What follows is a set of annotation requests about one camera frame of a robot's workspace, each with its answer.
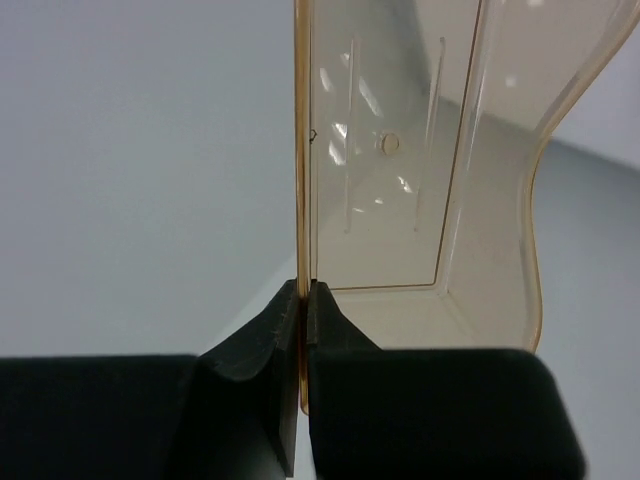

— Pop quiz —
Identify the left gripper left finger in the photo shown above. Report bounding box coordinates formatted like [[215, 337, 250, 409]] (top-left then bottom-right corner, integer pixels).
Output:
[[1, 280, 298, 479]]

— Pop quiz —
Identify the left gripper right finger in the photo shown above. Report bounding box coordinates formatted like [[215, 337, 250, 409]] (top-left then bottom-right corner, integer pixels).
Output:
[[306, 282, 586, 479]]

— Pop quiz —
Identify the amber transparent plastic container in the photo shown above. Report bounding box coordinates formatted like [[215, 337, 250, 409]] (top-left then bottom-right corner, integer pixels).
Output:
[[292, 0, 634, 416]]

